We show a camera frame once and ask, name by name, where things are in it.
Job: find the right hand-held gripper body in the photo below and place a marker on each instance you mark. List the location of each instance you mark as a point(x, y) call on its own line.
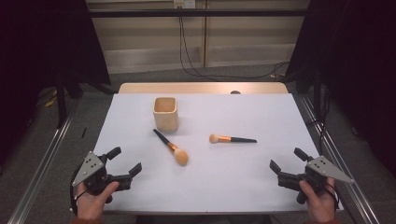
point(317, 172)

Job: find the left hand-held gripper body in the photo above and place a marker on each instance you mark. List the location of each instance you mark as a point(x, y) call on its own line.
point(93, 169)

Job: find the large makeup brush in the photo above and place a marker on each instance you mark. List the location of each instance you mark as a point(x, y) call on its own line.
point(181, 156)

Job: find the small makeup brush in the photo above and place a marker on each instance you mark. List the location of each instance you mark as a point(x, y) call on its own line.
point(224, 138)

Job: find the beige square brush holder cup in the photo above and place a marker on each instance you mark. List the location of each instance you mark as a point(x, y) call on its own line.
point(165, 119)

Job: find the person's right hand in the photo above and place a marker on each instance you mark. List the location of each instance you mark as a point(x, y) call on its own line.
point(322, 207)

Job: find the person's left hand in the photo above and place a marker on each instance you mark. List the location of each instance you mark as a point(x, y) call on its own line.
point(91, 207)

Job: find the white table mat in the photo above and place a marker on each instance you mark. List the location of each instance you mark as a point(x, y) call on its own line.
point(218, 177)

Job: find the black metal stand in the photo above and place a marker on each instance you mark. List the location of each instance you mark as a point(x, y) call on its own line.
point(61, 102)
point(317, 93)

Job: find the dark table grommet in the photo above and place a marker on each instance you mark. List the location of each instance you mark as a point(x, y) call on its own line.
point(235, 92)

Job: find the wooden table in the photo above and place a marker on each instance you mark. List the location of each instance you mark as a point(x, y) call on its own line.
point(186, 88)

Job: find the dark curtain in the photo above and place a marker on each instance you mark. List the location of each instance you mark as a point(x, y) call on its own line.
point(37, 46)
point(358, 62)

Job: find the black horizontal bar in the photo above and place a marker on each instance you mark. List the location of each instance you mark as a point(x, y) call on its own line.
point(186, 12)

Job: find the aluminium rail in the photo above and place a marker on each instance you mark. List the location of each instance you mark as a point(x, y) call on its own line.
point(39, 174)
point(358, 202)

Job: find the white wall socket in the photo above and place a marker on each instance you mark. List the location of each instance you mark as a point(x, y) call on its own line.
point(188, 3)

